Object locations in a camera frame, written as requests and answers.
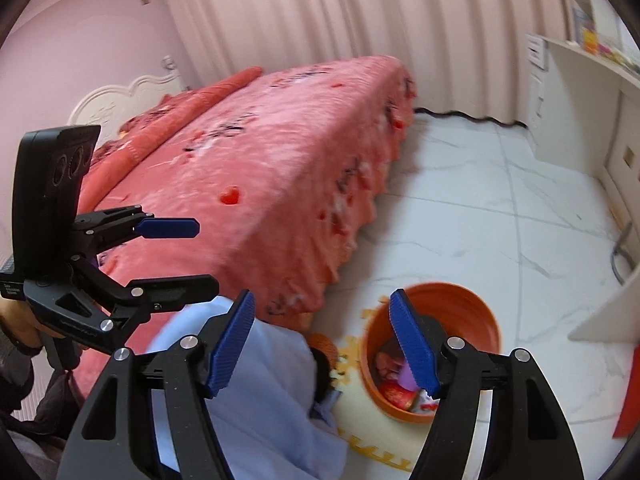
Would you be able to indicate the person's light blue pants leg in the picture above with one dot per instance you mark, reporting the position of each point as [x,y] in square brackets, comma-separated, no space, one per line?
[260,390]

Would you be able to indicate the orange slipper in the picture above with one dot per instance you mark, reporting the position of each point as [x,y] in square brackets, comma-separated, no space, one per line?
[322,347]

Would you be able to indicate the white desk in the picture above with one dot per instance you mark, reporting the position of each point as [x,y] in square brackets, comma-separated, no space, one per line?
[600,75]

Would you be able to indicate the white carved headboard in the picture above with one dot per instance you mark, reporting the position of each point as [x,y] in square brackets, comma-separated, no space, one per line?
[115,97]

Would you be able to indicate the pale pleated curtain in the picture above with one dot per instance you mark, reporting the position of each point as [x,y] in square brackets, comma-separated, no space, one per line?
[350,35]

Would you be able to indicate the bed with pink blanket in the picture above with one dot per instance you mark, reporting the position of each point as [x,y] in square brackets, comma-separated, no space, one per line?
[275,170]

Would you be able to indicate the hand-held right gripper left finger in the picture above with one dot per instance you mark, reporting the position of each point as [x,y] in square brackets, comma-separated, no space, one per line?
[232,345]

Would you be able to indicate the folded red quilt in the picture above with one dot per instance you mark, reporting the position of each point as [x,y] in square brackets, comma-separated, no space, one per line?
[170,110]

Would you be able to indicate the person's left hand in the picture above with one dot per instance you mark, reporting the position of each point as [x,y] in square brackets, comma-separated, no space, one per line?
[17,322]

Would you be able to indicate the red paper sheet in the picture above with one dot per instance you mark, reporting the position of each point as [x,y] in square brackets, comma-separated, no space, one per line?
[627,417]

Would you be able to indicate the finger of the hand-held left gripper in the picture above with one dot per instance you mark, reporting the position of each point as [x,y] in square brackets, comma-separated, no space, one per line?
[170,228]
[175,290]

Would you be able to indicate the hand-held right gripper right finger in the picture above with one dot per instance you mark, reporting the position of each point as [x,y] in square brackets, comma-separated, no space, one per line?
[415,345]

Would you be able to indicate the yellow foam puzzle mat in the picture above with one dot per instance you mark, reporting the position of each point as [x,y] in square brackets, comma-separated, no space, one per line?
[360,420]

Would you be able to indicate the row of colourful books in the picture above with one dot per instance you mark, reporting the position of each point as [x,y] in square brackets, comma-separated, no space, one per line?
[582,5]

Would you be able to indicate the orange plastic bin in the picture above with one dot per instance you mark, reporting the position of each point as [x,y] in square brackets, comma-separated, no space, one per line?
[465,320]

